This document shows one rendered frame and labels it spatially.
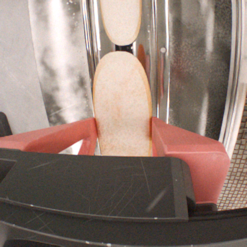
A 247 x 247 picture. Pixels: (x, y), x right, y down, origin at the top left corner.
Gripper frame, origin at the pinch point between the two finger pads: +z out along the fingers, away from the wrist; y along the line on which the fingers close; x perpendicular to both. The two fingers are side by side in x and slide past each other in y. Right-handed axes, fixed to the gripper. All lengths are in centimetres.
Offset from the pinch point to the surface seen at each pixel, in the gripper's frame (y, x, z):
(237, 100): -9.4, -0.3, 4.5
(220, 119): -10.8, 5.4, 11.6
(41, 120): 13.2, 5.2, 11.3
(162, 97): -3.0, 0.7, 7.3
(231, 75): -9.1, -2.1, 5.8
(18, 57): 14.6, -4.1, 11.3
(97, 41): 3.1, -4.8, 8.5
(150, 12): -2.0, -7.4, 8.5
